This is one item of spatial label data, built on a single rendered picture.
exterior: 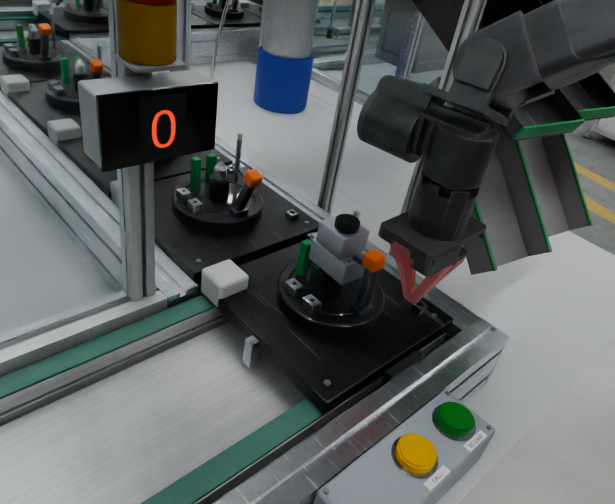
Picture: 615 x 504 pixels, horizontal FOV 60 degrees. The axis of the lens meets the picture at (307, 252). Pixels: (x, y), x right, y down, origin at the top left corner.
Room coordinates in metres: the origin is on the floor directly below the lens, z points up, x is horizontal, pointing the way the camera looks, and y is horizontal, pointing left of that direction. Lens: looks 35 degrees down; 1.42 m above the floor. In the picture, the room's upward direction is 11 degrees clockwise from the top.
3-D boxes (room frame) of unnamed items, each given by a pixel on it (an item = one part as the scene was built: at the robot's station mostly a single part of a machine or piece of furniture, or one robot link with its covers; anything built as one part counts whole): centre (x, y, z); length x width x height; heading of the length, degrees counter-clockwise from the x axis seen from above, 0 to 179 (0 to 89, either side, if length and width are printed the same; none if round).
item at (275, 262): (0.54, -0.04, 0.96); 0.24 x 0.24 x 0.02; 48
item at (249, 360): (0.45, 0.04, 0.95); 0.01 x 0.01 x 0.04; 48
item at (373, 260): (0.51, -0.07, 1.04); 0.04 x 0.02 x 0.08; 48
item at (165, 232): (0.71, 0.15, 1.01); 0.24 x 0.24 x 0.13; 48
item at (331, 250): (0.55, -0.03, 1.06); 0.08 x 0.04 x 0.07; 46
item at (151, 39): (0.48, 0.17, 1.28); 0.05 x 0.05 x 0.05
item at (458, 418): (0.39, -0.19, 0.96); 0.04 x 0.04 x 0.02
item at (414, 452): (0.34, -0.14, 0.96); 0.04 x 0.04 x 0.02
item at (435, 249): (0.47, -0.12, 1.17); 0.10 x 0.07 x 0.07; 139
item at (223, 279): (0.53, 0.10, 0.97); 0.05 x 0.05 x 0.04; 48
